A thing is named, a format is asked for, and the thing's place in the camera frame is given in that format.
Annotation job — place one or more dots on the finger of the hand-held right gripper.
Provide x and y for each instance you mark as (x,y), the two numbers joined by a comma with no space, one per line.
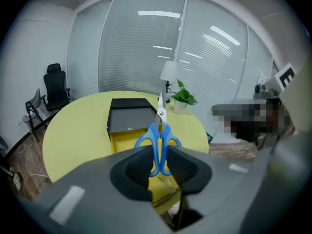
(231,108)

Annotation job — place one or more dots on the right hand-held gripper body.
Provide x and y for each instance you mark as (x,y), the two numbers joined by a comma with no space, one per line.
(273,84)

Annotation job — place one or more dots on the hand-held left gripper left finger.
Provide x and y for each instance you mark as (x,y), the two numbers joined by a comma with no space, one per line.
(80,203)

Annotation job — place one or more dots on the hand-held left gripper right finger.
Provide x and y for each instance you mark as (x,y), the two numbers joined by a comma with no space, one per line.
(219,191)

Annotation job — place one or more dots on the black box with lid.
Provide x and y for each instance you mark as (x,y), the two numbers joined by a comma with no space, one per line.
(129,117)

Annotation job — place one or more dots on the green potted plant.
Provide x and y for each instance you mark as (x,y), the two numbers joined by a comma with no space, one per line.
(183,97)

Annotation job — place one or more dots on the white shade table lamp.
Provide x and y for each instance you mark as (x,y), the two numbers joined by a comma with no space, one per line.
(168,71)

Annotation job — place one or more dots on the round yellow table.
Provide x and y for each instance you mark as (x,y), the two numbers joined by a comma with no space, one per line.
(78,125)

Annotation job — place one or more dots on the black office chair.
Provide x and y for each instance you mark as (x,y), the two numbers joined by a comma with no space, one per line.
(56,89)

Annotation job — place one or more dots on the grey chair with black frame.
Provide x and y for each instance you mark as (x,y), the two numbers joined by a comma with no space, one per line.
(34,106)

